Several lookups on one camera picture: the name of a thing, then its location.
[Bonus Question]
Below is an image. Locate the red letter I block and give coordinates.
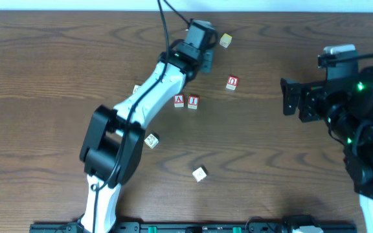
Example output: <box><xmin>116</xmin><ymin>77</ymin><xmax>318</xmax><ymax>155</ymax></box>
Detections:
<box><xmin>188</xmin><ymin>96</ymin><xmax>199</xmax><ymax>109</ymax></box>

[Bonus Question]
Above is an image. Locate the red letter A block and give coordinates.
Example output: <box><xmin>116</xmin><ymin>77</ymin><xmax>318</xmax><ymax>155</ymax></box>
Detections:
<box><xmin>174</xmin><ymin>94</ymin><xmax>185</xmax><ymax>107</ymax></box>

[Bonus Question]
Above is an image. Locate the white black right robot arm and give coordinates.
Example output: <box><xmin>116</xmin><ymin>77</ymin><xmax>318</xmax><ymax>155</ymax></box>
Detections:
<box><xmin>280</xmin><ymin>67</ymin><xmax>373</xmax><ymax>232</ymax></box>

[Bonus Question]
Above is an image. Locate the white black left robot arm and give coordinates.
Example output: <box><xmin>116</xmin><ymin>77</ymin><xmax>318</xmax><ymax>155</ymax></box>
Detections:
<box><xmin>79</xmin><ymin>39</ymin><xmax>214</xmax><ymax>232</ymax></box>

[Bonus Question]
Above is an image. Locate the yellow top wooden block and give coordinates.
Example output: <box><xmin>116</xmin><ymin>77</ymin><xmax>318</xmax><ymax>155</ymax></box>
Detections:
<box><xmin>220</xmin><ymin>33</ymin><xmax>232</xmax><ymax>48</ymax></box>

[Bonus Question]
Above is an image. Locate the red letter U block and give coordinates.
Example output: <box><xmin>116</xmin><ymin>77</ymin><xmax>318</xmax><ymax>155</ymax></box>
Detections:
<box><xmin>226</xmin><ymin>76</ymin><xmax>239</xmax><ymax>91</ymax></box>

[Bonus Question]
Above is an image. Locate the plain wooden block upper left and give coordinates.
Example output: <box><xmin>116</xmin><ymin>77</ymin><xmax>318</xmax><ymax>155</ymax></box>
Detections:
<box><xmin>133</xmin><ymin>85</ymin><xmax>140</xmax><ymax>94</ymax></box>

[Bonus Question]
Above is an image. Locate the plain wooden block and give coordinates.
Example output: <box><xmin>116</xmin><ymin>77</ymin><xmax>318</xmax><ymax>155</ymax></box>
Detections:
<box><xmin>133</xmin><ymin>85</ymin><xmax>140</xmax><ymax>94</ymax></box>
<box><xmin>192</xmin><ymin>166</ymin><xmax>207</xmax><ymax>183</ymax></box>

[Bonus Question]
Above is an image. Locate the wooden block with black side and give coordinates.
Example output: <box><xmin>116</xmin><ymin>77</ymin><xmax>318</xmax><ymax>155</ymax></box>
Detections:
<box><xmin>144</xmin><ymin>133</ymin><xmax>159</xmax><ymax>149</ymax></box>

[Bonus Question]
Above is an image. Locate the plain wooden block lower centre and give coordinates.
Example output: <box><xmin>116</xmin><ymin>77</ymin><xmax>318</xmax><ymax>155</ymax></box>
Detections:
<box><xmin>192</xmin><ymin>166</ymin><xmax>207</xmax><ymax>183</ymax></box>

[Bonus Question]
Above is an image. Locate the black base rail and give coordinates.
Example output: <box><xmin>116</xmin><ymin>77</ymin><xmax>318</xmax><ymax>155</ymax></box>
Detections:
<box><xmin>29</xmin><ymin>214</ymin><xmax>357</xmax><ymax>233</ymax></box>

